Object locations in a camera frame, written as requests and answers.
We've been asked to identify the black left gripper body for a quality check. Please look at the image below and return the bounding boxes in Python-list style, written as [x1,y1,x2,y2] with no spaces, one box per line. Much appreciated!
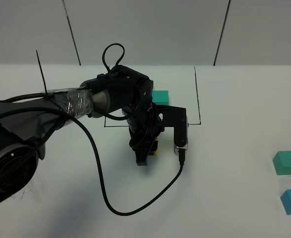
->
[127,103,164,149]

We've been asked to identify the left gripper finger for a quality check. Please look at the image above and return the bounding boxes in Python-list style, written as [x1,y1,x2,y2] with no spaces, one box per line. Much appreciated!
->
[135,139,155,166]

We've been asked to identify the yellow cube block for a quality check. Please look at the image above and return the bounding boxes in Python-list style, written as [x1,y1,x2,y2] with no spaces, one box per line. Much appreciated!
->
[149,137,158,156]

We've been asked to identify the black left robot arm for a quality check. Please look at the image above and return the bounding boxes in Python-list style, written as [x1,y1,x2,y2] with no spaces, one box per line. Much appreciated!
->
[0,65,164,203]

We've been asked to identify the template green cube block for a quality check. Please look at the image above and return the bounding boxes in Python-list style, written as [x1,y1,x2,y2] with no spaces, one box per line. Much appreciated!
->
[152,90,169,105]

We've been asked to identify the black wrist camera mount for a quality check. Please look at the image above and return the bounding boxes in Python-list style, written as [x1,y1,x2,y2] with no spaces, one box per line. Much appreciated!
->
[157,105,188,157]

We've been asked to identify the black camera cable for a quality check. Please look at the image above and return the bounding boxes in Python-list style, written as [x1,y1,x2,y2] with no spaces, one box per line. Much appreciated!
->
[0,43,187,216]

